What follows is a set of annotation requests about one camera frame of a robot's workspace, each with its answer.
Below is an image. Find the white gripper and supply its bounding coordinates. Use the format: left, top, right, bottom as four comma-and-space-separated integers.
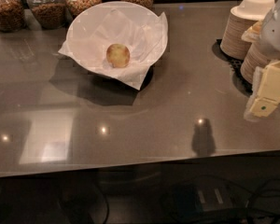
241, 0, 280, 121

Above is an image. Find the black cable under table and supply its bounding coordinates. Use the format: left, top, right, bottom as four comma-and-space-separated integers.
245, 179, 280, 224

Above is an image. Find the glass jar of dark granola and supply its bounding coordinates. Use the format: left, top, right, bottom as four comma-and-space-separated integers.
26, 0, 66, 29

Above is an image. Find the white paper liner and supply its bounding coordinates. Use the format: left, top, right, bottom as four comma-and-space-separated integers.
58, 8, 169, 91

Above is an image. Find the stack of paper bowls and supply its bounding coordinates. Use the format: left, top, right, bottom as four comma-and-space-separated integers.
240, 42, 271, 84
220, 0, 274, 60

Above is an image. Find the black rubber mat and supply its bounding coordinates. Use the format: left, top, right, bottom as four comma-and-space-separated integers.
216, 39, 252, 96

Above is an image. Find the black device under table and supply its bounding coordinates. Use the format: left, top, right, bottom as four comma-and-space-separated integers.
161, 181, 245, 224

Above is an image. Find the rear stack of paper bowls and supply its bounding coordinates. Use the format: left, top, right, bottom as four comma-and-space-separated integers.
220, 0, 274, 60

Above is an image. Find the front stack of paper bowls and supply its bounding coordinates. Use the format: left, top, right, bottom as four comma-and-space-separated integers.
240, 42, 271, 84

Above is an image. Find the glass jar of cereal far left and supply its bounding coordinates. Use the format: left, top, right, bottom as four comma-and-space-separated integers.
0, 0, 25, 33

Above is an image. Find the white bowl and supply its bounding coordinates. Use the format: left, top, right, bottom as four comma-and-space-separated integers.
65, 1, 169, 78

